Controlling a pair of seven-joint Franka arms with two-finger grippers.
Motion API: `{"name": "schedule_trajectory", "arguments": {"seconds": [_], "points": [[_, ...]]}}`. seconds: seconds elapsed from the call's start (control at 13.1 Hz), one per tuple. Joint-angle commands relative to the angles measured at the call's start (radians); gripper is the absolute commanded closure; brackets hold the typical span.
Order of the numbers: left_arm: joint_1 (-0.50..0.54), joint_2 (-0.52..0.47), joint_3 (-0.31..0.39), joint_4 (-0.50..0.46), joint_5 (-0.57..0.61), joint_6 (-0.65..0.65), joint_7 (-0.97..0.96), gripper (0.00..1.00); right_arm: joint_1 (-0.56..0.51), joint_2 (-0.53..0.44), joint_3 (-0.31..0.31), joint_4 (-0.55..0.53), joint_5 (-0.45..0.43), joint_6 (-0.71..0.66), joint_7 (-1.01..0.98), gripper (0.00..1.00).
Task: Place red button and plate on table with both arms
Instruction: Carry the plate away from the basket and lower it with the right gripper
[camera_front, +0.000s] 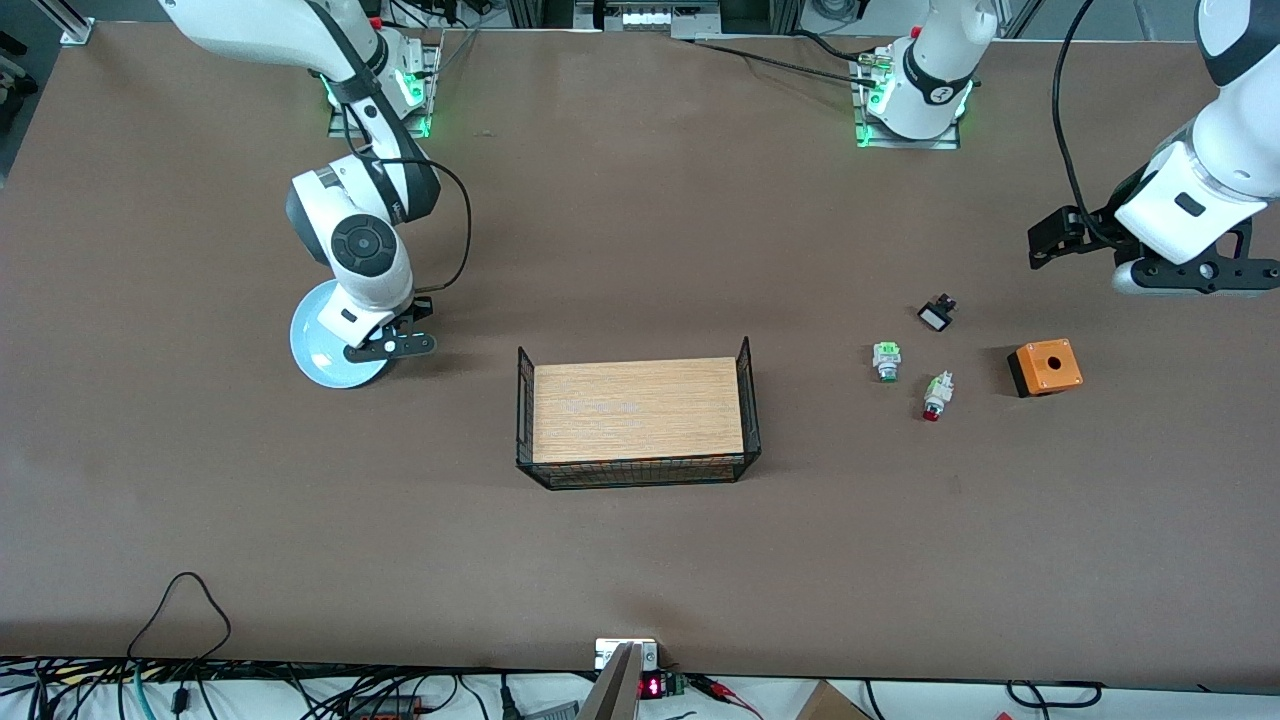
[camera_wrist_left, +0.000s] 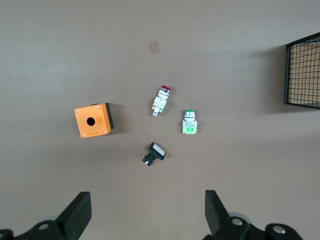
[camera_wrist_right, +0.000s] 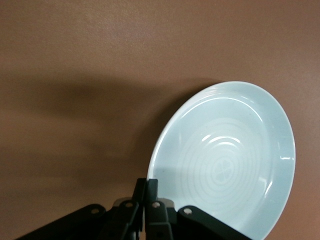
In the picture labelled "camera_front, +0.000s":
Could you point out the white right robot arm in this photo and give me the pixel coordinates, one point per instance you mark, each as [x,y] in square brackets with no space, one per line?
[370,250]

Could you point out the silver camera mount bracket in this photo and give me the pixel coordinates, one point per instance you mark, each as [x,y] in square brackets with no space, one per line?
[605,655]

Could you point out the silver device with white ports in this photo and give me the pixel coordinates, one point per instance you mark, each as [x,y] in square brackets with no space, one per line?
[645,18]

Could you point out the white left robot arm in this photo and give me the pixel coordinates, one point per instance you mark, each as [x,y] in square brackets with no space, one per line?
[1230,130]

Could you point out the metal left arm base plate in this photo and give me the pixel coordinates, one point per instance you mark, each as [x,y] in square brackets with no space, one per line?
[945,143]

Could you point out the orange black device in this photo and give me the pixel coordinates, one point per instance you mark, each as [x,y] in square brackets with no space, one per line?
[385,710]

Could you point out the small black white switch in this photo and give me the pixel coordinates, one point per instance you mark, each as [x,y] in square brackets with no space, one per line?
[936,318]

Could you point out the grey camera pole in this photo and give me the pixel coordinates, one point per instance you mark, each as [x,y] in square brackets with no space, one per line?
[612,695]

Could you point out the brown cardboard piece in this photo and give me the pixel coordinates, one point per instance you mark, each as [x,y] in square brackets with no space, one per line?
[825,705]

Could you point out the red digit display module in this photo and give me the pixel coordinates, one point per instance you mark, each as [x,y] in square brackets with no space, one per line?
[652,687]

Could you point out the green push button switch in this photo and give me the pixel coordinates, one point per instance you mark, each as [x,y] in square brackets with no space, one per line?
[887,360]

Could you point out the red push button switch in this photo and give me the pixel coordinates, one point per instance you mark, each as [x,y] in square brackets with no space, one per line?
[935,395]

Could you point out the wooden board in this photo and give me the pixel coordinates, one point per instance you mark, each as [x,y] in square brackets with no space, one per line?
[640,410]

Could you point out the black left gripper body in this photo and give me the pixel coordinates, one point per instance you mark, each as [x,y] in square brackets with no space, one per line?
[1097,224]

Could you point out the red clip lead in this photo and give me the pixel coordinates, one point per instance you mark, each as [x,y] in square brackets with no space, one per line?
[720,688]

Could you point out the orange button enclosure box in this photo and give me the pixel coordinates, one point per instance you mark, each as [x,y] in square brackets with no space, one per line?
[1050,368]

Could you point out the light blue round plate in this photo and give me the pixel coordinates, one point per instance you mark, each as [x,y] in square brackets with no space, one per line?
[315,350]

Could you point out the aluminium frame profile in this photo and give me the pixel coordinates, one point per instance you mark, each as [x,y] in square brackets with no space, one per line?
[78,30]

